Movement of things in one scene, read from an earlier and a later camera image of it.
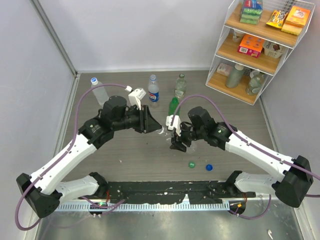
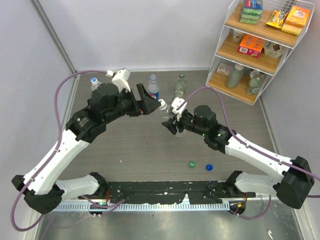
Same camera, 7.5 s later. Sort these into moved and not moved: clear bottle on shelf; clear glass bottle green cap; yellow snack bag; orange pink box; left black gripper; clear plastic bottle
Moved: left black gripper; clear plastic bottle
Not moved: orange pink box; clear glass bottle green cap; yellow snack bag; clear bottle on shelf
